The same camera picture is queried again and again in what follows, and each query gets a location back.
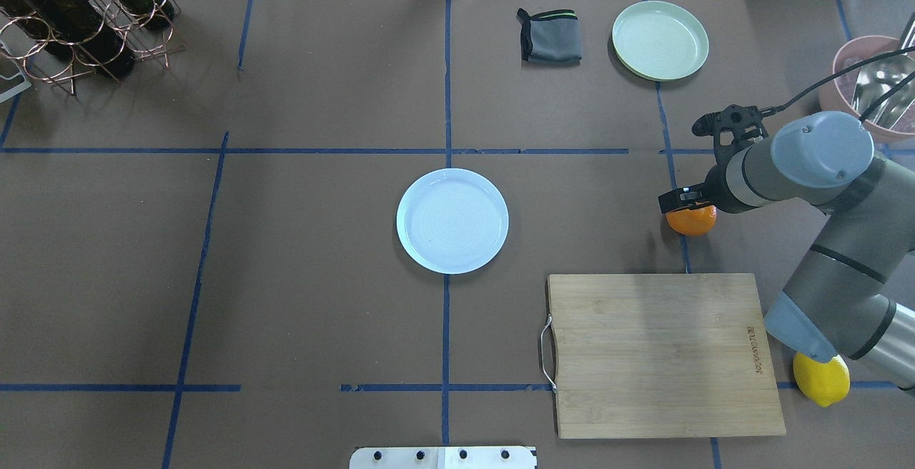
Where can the grey folded cloth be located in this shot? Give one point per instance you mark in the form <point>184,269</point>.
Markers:
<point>551,38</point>

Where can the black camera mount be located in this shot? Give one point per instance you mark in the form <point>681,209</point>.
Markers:
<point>733,130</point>

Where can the front green wine bottle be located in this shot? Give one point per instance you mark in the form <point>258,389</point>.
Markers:
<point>26,18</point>

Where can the green plate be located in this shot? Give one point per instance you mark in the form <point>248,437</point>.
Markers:
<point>660,41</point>

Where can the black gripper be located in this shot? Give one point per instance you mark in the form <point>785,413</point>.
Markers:
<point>715,193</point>

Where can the metal scoop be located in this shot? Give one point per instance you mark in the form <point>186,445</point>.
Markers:
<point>883,92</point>

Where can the orange fruit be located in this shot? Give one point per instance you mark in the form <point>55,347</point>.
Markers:
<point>693,222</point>

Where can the light blue plate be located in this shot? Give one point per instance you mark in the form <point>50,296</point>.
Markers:
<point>452,221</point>

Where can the right lemon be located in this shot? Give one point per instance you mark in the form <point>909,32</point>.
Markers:
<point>825,383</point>

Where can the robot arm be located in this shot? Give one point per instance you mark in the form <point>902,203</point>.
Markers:
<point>832,304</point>

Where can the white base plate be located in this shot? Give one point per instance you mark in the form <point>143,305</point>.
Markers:
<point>484,456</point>

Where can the bamboo cutting board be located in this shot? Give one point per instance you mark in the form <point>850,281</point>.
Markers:
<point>651,356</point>

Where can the copper wire bottle rack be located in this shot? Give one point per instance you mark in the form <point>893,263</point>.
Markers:
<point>147,45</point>

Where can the pink bowl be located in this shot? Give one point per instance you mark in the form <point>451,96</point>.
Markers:
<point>837,95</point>

